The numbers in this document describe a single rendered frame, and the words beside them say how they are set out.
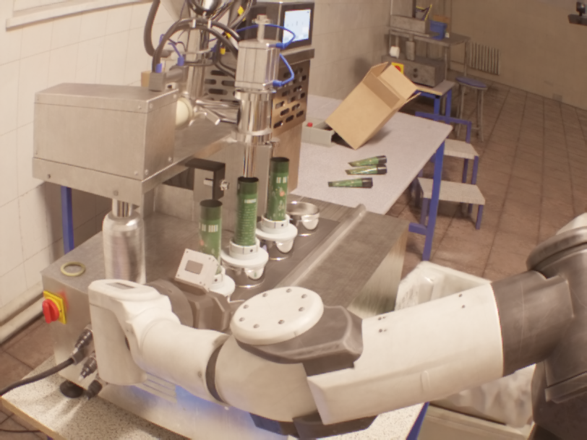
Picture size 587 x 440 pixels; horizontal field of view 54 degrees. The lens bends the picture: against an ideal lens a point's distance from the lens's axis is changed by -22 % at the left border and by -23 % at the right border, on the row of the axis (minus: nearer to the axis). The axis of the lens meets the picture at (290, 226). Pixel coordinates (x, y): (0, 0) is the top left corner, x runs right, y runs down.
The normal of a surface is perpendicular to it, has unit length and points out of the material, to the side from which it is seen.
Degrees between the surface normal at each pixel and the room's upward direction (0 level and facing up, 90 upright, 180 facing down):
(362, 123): 90
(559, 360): 82
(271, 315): 20
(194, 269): 45
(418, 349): 54
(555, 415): 101
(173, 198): 90
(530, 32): 90
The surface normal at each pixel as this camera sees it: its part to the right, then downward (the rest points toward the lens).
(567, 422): -0.78, 0.37
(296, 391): 0.08, 0.37
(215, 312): -0.36, 0.08
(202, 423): -0.39, 0.33
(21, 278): 0.92, 0.22
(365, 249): 0.07, -0.91
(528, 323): -0.20, -0.14
